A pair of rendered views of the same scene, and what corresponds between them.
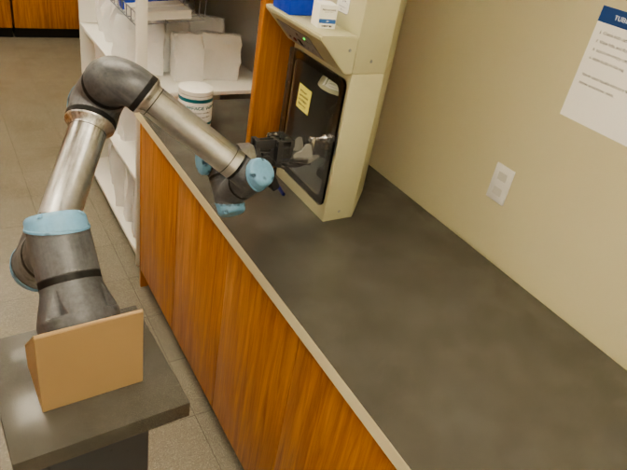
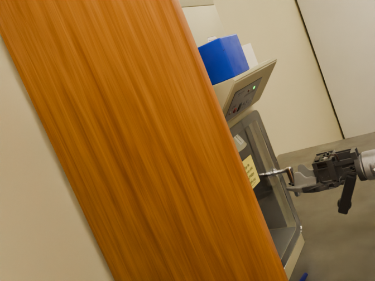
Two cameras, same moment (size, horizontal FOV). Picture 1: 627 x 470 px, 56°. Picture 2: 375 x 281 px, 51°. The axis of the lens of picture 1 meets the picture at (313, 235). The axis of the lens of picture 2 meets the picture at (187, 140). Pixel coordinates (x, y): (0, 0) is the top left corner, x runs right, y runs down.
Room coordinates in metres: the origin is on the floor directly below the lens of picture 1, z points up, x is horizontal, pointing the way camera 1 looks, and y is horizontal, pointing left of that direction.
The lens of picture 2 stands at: (2.17, 0.99, 1.54)
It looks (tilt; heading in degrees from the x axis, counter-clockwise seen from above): 8 degrees down; 250
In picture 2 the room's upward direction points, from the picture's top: 22 degrees counter-clockwise
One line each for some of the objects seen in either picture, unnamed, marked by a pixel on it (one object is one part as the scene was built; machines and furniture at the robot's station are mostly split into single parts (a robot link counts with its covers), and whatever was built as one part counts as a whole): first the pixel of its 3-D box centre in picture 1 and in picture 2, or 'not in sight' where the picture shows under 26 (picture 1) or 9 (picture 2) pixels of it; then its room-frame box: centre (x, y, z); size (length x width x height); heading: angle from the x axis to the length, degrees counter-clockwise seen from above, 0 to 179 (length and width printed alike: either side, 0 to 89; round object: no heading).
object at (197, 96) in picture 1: (195, 104); not in sight; (2.13, 0.54, 1.01); 0.13 x 0.13 x 0.15
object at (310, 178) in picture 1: (307, 126); (263, 192); (1.69, 0.08, 1.19); 0.30 x 0.01 x 0.40; 36
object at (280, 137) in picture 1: (271, 151); (339, 168); (1.50, 0.16, 1.17); 0.12 x 0.08 x 0.09; 126
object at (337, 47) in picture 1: (307, 37); (244, 92); (1.66, 0.12, 1.46); 0.32 x 0.12 x 0.10; 36
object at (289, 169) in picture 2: (315, 149); (287, 182); (1.59, 0.04, 1.17); 0.05 x 0.03 x 0.10; 126
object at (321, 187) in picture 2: not in sight; (318, 185); (1.56, 0.13, 1.15); 0.09 x 0.05 x 0.02; 133
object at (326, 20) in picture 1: (324, 14); (242, 58); (1.61, 0.08, 1.54); 0.05 x 0.05 x 0.06; 28
